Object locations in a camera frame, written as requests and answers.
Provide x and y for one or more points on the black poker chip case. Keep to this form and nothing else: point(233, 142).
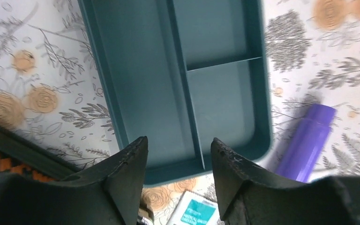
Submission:
point(20, 156)

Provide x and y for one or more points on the teal divided tray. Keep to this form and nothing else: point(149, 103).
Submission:
point(181, 73)

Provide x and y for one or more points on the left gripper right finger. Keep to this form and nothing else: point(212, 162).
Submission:
point(248, 194)

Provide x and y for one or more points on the gauze dressing packet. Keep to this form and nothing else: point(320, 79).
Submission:
point(194, 209)

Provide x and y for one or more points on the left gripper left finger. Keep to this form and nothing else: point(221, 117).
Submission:
point(107, 193)

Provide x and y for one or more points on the purple flashlight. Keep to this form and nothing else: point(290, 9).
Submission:
point(307, 143)

